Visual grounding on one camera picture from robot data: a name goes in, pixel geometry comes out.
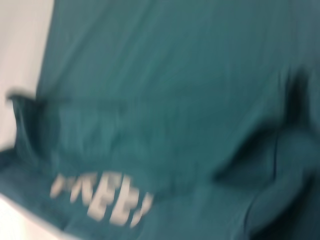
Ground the teal blue t-shirt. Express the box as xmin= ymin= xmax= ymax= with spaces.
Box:
xmin=0 ymin=0 xmax=320 ymax=240

